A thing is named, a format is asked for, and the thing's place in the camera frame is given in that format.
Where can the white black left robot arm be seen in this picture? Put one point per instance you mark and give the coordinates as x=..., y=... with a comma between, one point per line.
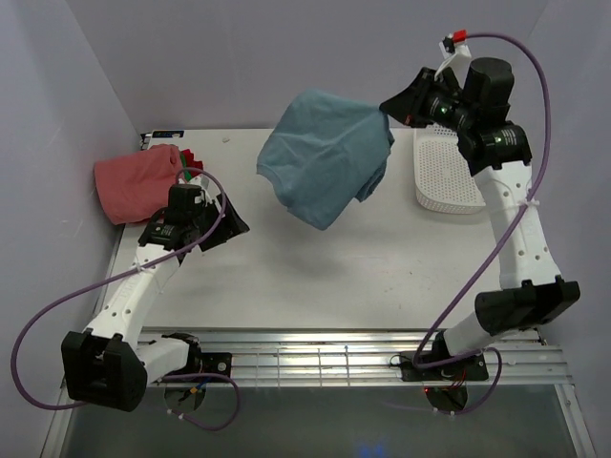
x=105, y=364

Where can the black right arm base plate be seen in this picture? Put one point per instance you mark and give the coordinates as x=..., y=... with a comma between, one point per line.
x=444, y=369

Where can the white perforated plastic basket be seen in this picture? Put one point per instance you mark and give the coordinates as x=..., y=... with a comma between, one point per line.
x=443, y=183

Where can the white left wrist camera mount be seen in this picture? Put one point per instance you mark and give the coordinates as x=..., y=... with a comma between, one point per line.
x=203, y=182

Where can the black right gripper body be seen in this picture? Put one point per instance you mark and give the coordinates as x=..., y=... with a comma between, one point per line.
x=432, y=102

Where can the dark red folded t shirt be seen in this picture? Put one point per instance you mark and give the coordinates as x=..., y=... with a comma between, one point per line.
x=196, y=163

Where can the blue label sticker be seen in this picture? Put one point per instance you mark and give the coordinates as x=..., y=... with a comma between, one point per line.
x=167, y=134

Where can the blue t shirt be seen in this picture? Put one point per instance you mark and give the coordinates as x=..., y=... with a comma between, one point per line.
x=325, y=152

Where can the green folded t shirt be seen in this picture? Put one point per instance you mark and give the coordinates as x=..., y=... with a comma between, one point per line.
x=187, y=172

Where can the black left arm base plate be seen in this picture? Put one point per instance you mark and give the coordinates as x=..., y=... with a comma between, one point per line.
x=213, y=362

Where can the aluminium table front rail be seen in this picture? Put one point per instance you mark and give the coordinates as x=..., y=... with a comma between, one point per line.
x=319, y=359

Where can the pink folded t shirt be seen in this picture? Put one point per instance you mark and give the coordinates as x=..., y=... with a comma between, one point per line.
x=132, y=188

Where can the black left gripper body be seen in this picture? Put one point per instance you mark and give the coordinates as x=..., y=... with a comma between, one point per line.
x=228, y=228

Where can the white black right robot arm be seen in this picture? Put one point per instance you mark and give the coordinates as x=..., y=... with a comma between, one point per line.
x=531, y=291

